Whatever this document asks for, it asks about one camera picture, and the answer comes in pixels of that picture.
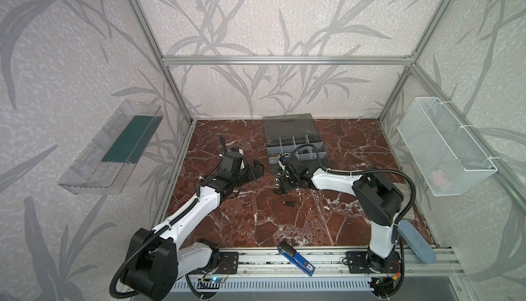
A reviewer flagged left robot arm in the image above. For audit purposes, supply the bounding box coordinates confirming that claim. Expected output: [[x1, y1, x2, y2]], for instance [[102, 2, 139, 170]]
[[109, 148, 264, 300]]

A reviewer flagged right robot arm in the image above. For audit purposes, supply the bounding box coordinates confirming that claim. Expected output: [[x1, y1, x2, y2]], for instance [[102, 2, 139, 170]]
[[279, 154, 416, 273]]

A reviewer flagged grey compartment organizer box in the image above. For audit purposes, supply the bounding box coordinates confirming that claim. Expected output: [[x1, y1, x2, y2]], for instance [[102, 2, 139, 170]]
[[263, 113, 330, 174]]

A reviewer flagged blue black utility knife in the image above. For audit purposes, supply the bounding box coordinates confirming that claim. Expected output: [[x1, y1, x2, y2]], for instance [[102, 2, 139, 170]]
[[278, 242, 316, 277]]

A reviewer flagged pink object in basket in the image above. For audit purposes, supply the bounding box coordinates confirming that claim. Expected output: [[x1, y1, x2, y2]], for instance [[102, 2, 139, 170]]
[[430, 169, 451, 189]]

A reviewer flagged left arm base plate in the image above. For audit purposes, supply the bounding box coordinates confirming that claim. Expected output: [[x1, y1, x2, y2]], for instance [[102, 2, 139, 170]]
[[191, 251, 240, 275]]

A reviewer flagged aluminium front rail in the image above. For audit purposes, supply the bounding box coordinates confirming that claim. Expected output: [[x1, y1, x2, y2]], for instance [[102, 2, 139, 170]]
[[190, 246, 465, 280]]

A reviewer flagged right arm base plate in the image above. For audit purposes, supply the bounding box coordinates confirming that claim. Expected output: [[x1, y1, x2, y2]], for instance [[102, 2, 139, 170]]
[[342, 250, 401, 275]]

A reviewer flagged clear acrylic wall shelf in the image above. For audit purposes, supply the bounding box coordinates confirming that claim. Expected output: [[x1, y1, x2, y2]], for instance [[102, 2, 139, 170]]
[[58, 100, 164, 195]]

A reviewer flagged white wire mesh basket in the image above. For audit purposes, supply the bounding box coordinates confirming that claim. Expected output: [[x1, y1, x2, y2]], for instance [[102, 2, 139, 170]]
[[397, 97, 498, 197]]

